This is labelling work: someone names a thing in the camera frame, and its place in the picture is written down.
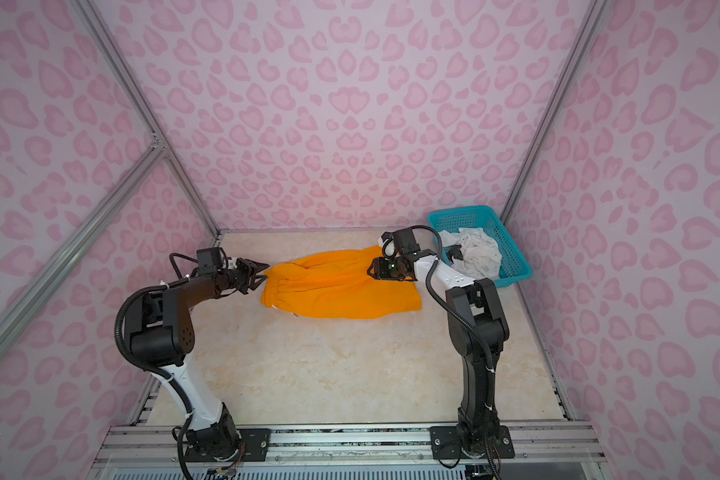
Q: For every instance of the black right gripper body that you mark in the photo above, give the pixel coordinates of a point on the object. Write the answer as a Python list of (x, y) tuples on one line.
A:
[(391, 268)]

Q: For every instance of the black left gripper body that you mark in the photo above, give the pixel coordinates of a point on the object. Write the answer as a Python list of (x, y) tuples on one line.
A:
[(239, 278)]

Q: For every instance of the orange shorts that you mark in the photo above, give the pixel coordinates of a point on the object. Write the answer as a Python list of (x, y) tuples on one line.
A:
[(336, 285)]

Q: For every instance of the white patterned garment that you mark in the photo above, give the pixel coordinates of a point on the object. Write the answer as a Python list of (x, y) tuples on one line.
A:
[(472, 252)]

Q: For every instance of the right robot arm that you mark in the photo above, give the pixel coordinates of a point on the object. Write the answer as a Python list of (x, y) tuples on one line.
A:
[(477, 328)]

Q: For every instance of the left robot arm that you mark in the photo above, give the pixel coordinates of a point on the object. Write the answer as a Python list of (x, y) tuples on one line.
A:
[(154, 332)]

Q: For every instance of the teal plastic laundry basket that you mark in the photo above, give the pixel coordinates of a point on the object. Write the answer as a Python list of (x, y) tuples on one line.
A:
[(514, 266)]

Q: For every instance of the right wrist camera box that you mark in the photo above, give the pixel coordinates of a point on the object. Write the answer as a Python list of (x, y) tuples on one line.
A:
[(405, 243)]

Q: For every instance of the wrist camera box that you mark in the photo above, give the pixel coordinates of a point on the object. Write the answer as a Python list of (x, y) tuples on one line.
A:
[(213, 261), (405, 243)]

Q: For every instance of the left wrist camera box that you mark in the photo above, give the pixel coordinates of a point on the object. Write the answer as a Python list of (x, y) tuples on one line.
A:
[(213, 261)]

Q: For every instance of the aluminium diagonal frame bar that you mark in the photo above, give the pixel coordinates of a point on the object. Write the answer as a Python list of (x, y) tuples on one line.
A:
[(15, 319)]

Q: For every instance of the aluminium frame post left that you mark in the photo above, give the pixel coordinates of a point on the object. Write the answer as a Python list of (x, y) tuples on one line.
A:
[(104, 39)]

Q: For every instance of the aluminium frame post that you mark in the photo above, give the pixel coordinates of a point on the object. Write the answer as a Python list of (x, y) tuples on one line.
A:
[(104, 39), (596, 16)]

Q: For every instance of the aluminium frame post right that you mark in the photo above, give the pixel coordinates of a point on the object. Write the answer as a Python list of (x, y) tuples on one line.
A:
[(596, 16)]

